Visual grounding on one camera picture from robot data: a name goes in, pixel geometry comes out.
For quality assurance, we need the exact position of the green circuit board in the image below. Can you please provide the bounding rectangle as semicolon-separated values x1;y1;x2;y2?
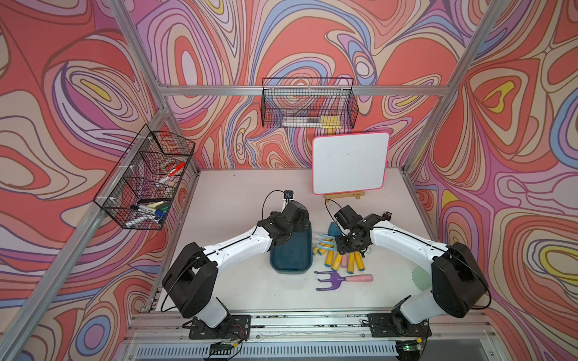
209;342;239;356

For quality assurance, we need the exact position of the wooden easel stand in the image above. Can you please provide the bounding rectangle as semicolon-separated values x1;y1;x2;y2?
325;191;366;199

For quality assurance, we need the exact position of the red marker pen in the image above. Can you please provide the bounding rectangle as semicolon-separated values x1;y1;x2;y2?
159;162;185;184

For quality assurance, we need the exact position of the blue marker pen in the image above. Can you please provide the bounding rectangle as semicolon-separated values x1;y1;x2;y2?
130;204;166;218

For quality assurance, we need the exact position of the black wire basket left wall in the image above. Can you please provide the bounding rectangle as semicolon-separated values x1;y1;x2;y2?
93;125;196;231

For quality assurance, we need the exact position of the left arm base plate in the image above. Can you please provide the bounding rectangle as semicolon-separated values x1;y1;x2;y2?
183;314;251;341

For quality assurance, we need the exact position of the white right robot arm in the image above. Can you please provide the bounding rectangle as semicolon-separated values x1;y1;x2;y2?
334;205;490;333

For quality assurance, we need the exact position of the light green round lid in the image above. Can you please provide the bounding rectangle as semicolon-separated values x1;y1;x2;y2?
412;266;433;291

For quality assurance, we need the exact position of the black wire basket back wall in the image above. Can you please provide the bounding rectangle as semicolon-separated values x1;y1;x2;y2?
260;75;359;132

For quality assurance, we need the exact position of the yellow eraser in basket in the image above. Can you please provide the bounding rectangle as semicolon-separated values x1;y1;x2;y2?
320;116;341;129

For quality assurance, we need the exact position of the purple rake pink handle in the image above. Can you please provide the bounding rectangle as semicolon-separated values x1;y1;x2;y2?
314;271;373;292

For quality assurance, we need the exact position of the dark teal storage box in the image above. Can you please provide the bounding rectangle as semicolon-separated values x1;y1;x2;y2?
269;221;313;275

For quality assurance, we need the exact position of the teal rake yellow handle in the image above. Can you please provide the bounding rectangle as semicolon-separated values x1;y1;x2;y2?
331;253;343;272
347;253;356;275
325;251;335;268

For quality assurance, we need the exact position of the light blue rake white handle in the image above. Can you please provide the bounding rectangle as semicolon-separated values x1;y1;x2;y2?
312;233;336;255

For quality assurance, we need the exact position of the pink framed whiteboard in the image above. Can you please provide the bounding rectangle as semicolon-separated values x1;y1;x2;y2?
312;132;390;195

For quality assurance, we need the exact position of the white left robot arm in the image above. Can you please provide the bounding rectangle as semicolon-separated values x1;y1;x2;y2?
162;200;309;329

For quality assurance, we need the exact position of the black wire basket wall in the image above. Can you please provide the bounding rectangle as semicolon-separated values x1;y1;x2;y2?
260;75;359;132
93;125;196;231

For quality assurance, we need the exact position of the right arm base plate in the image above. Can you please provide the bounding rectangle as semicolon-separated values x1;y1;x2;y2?
362;313;432;339

